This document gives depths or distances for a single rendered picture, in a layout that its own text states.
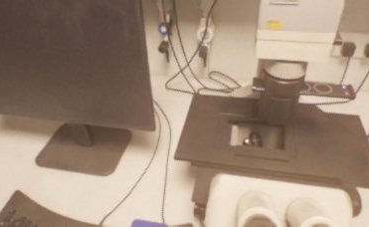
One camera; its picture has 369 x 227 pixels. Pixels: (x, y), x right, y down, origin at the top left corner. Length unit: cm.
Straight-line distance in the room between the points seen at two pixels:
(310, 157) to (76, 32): 52
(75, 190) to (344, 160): 65
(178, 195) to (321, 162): 36
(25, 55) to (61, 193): 37
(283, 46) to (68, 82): 46
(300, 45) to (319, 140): 26
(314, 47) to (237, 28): 63
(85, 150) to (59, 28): 41
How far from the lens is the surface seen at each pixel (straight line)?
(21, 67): 74
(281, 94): 48
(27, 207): 84
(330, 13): 43
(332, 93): 52
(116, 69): 61
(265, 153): 58
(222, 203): 41
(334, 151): 63
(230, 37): 107
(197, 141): 60
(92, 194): 82
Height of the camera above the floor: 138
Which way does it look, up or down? 40 degrees down
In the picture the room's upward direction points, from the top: 3 degrees counter-clockwise
